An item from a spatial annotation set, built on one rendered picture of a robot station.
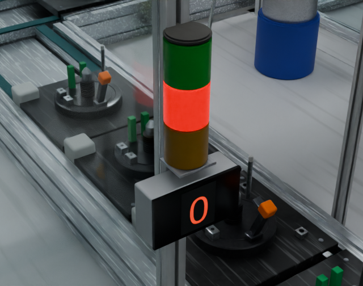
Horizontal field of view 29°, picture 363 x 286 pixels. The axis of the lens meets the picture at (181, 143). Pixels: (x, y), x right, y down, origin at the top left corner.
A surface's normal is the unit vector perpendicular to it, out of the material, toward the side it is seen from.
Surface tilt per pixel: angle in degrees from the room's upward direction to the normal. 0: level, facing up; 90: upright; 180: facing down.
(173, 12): 90
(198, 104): 90
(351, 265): 0
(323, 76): 0
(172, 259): 90
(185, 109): 90
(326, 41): 0
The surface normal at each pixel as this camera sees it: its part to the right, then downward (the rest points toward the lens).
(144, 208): -0.83, 0.30
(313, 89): 0.01, -0.84
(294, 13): 0.06, 0.55
